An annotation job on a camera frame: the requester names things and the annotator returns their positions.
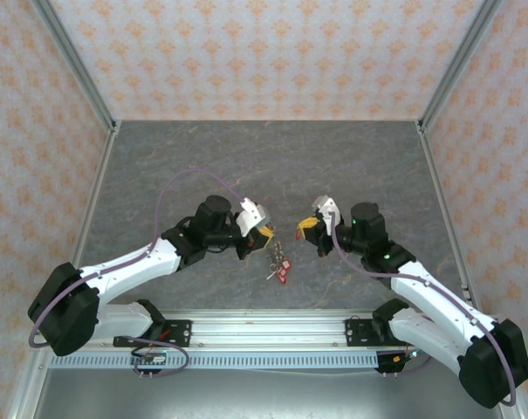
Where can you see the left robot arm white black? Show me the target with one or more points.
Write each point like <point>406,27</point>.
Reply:
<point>128,266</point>

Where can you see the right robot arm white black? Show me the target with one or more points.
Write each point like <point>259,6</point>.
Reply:
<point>442,305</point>

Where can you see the small circuit board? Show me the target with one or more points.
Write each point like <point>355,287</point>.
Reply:
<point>152,359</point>
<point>398,359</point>

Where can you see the grey metal panel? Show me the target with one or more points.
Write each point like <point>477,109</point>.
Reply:
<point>268,397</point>

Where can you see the aluminium side rail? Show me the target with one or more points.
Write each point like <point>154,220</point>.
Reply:
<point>94,196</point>
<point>440,196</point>

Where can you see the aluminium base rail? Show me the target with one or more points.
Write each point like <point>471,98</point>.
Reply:
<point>268,331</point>

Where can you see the aluminium frame post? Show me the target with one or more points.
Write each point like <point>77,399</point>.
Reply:
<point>78,65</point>
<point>456,65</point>

